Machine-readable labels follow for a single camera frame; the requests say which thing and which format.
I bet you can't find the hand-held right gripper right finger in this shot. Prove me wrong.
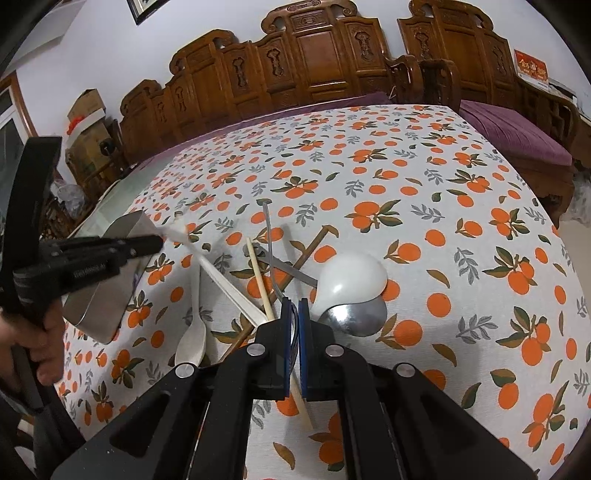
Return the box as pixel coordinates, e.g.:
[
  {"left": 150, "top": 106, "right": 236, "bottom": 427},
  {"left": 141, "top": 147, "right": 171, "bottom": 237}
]
[{"left": 298, "top": 298, "right": 539, "bottom": 480}]

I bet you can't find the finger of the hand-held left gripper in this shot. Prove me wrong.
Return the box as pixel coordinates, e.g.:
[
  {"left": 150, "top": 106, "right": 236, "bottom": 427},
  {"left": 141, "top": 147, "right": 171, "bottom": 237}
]
[{"left": 14, "top": 234, "right": 163, "bottom": 302}]

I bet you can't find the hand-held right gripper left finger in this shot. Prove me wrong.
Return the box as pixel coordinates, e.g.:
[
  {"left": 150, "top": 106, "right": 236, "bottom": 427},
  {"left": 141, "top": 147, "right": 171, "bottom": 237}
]
[{"left": 51, "top": 299, "right": 294, "bottom": 480}]

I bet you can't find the light bamboo chopstick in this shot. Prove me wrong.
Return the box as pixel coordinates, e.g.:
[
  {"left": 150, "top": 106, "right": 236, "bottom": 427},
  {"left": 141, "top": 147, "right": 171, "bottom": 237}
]
[{"left": 245, "top": 237, "right": 315, "bottom": 430}]

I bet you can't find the metal knife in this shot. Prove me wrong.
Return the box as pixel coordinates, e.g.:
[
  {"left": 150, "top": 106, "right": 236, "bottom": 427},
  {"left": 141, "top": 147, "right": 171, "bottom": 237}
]
[{"left": 242, "top": 247, "right": 318, "bottom": 284}]

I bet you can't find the stainless steel tray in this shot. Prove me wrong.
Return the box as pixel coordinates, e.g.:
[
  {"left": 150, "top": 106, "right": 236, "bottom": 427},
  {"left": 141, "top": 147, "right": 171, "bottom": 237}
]
[{"left": 62, "top": 210, "right": 160, "bottom": 344}]

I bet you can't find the large white ladle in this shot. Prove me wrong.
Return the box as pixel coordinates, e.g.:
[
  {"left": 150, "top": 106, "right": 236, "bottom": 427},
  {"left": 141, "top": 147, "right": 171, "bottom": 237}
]
[{"left": 313, "top": 252, "right": 389, "bottom": 319}]

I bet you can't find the white plastic fork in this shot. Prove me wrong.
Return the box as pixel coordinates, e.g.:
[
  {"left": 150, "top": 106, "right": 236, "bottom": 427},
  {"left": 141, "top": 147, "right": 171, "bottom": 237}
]
[{"left": 159, "top": 213, "right": 269, "bottom": 324}]

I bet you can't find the dark brown wooden chopstick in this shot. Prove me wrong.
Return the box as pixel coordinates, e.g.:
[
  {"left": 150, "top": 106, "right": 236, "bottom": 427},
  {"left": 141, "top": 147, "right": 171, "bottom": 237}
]
[{"left": 224, "top": 224, "right": 334, "bottom": 356}]

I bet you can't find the metal fork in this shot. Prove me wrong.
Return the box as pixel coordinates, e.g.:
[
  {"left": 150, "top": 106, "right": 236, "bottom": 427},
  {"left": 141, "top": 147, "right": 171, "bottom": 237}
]
[{"left": 256, "top": 198, "right": 300, "bottom": 388}]

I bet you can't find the white plastic spoon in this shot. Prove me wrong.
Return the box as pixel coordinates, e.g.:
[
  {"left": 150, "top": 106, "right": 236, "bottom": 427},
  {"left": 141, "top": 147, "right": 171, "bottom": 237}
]
[{"left": 174, "top": 265, "right": 207, "bottom": 367}]

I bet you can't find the person's left hand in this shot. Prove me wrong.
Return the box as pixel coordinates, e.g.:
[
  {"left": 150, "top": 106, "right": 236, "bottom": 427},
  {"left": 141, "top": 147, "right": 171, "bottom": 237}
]
[{"left": 0, "top": 300, "right": 66, "bottom": 385}]

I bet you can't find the clear plastic bag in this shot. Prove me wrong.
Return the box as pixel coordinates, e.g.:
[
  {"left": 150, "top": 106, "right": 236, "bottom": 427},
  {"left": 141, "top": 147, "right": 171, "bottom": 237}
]
[{"left": 48, "top": 178, "right": 86, "bottom": 217}]

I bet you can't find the large metal spoon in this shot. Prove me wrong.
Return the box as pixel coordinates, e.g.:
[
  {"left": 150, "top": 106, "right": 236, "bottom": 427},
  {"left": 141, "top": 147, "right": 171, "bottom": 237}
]
[{"left": 318, "top": 298, "right": 387, "bottom": 337}]

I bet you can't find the large cardboard box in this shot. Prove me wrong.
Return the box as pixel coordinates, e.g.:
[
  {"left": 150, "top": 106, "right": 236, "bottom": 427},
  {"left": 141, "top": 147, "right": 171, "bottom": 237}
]
[{"left": 65, "top": 117, "right": 123, "bottom": 185}]

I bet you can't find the small cardboard box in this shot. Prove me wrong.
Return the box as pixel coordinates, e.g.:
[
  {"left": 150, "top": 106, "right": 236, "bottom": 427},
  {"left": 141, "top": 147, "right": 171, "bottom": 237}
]
[{"left": 67, "top": 89, "right": 106, "bottom": 134}]

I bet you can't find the orange fruit print tablecloth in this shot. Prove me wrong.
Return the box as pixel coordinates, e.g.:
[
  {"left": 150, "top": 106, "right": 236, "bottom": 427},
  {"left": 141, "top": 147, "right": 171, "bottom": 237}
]
[{"left": 58, "top": 104, "right": 591, "bottom": 480}]

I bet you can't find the person's dark clothing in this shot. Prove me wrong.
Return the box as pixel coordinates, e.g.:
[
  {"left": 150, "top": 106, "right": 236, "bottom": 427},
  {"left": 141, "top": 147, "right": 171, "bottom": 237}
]
[{"left": 0, "top": 378, "right": 93, "bottom": 480}]

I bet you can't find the purple sofa cushion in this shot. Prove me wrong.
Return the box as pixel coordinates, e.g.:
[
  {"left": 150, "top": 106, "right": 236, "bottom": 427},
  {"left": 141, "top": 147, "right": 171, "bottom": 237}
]
[{"left": 152, "top": 91, "right": 393, "bottom": 158}]

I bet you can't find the carved wooden sofa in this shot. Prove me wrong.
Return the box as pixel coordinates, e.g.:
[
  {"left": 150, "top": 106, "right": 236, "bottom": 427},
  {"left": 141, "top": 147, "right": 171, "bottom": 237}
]
[{"left": 119, "top": 0, "right": 426, "bottom": 162}]

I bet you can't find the purple armchair cushion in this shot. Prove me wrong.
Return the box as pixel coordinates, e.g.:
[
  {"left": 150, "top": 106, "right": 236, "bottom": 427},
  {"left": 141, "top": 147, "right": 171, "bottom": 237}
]
[{"left": 459, "top": 99, "right": 574, "bottom": 168}]

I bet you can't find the carved wooden armchair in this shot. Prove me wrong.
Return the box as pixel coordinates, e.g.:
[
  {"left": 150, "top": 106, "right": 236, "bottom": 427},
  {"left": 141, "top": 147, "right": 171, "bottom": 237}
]
[{"left": 398, "top": 0, "right": 580, "bottom": 227}]

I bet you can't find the window frame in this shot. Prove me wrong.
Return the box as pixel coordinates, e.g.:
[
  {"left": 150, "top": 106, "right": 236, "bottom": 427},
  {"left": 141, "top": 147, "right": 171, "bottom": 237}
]
[{"left": 0, "top": 74, "right": 35, "bottom": 195}]

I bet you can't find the framed wall picture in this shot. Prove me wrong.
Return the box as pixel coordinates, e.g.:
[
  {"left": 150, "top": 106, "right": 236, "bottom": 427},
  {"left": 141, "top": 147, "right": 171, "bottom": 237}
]
[{"left": 126, "top": 0, "right": 163, "bottom": 26}]

